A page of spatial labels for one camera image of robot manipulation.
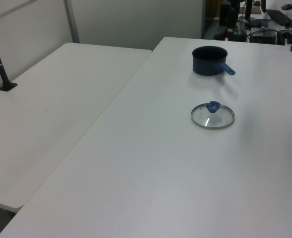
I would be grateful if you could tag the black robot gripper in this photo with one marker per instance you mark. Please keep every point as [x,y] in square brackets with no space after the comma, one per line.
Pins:
[228,13]

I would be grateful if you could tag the glass lid with blue knob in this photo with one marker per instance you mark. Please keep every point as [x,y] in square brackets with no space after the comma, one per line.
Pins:
[212,116]

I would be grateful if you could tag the dark blue saucepan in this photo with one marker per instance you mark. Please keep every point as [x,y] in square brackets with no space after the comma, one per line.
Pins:
[205,63]

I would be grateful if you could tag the black stand with round base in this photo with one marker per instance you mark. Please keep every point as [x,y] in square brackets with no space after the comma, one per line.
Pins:
[248,10]

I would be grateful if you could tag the black box device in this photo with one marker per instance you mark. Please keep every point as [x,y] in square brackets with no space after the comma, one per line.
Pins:
[264,37]

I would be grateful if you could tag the black computer keyboard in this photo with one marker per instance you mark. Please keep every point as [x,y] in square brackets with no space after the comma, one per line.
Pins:
[282,17]

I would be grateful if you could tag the small dark bottle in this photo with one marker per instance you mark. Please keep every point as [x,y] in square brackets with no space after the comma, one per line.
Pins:
[287,24]

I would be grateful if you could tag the dark computer mouse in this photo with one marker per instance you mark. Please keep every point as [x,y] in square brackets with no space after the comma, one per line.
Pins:
[286,6]

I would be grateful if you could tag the grey partition frame post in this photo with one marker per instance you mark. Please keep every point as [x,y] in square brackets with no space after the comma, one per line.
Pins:
[72,22]

